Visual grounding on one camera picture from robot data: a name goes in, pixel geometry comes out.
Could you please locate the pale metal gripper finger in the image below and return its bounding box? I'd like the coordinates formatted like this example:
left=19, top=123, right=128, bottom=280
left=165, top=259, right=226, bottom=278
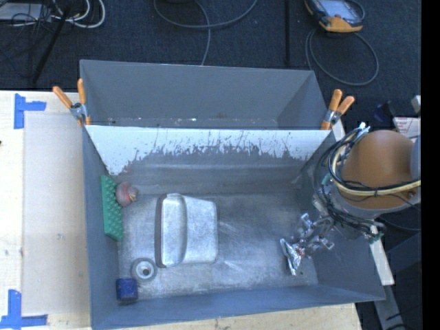
left=292, top=235, right=336, bottom=254
left=297, top=212, right=331, bottom=236

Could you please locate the silver foil packet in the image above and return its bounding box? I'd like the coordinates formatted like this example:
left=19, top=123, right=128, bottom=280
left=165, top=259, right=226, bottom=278
left=279, top=238, right=307, bottom=276

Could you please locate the grey metal bin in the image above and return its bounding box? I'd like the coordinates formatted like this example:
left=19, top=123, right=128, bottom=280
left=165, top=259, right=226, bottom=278
left=78, top=59, right=387, bottom=330

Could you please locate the pink toy fruit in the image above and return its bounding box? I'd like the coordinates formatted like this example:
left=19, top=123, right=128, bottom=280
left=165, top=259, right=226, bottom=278
left=115, top=181, right=140, bottom=208

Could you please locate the blue cylinder cup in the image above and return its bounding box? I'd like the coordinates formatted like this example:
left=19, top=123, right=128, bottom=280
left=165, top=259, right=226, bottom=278
left=115, top=277, right=140, bottom=305

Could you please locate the green studded flat block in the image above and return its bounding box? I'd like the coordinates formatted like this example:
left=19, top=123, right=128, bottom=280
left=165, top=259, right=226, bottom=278
left=100, top=174, right=125, bottom=242

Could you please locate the pale wood flat board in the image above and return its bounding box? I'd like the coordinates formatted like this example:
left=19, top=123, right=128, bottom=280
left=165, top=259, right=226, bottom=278
left=21, top=110, right=91, bottom=318

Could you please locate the grey round ring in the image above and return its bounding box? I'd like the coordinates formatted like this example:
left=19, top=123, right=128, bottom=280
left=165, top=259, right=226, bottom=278
left=131, top=257, right=159, bottom=283

